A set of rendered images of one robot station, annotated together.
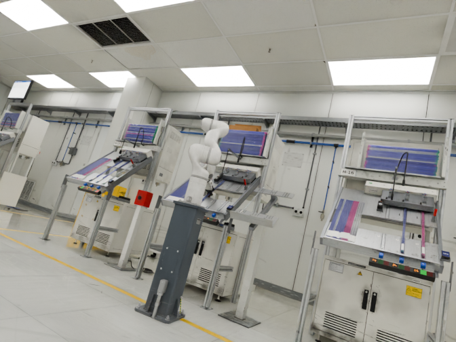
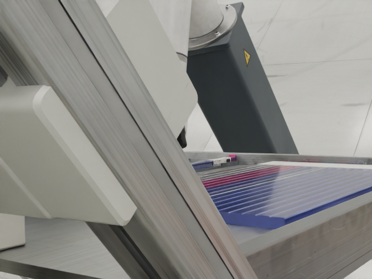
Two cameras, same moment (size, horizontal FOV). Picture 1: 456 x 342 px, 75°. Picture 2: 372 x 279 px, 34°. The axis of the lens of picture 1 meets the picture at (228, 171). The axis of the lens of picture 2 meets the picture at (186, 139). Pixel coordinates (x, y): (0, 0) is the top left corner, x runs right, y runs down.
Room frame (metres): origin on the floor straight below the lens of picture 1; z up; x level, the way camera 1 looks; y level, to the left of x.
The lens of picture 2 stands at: (3.44, 0.37, 1.47)
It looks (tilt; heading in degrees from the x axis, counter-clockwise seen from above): 37 degrees down; 195
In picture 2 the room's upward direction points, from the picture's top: 30 degrees counter-clockwise
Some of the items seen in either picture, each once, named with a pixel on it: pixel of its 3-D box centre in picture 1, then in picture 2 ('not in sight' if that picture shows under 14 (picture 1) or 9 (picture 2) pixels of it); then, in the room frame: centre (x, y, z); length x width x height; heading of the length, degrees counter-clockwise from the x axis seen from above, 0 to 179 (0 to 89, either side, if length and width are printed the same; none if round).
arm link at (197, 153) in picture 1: (199, 161); not in sight; (2.02, 0.21, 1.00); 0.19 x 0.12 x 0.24; 93
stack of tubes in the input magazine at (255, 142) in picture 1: (243, 143); not in sight; (3.02, -0.08, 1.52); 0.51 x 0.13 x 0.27; 60
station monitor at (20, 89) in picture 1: (22, 91); not in sight; (5.34, 4.08, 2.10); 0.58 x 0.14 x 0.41; 60
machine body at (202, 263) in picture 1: (213, 258); not in sight; (3.15, -0.09, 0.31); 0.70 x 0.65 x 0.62; 60
